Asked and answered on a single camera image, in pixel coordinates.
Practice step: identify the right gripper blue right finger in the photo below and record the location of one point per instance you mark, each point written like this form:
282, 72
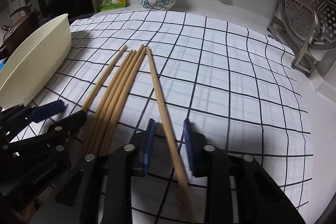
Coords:
190, 143

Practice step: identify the dark pot with lid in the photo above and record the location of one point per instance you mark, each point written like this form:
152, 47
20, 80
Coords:
17, 33

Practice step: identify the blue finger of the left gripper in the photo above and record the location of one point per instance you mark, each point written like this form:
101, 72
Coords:
63, 129
43, 112

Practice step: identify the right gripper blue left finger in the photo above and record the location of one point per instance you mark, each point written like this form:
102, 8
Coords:
147, 145

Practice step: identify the bottom floral ceramic bowl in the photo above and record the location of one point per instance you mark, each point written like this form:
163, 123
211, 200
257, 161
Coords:
157, 4

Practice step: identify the white black checked cloth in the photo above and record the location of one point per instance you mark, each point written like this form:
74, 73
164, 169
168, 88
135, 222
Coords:
234, 84

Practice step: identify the steel dish rack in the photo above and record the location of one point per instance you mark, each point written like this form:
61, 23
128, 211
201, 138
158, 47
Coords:
296, 25

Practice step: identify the cream round basin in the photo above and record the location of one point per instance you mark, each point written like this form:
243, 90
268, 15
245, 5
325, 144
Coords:
34, 62

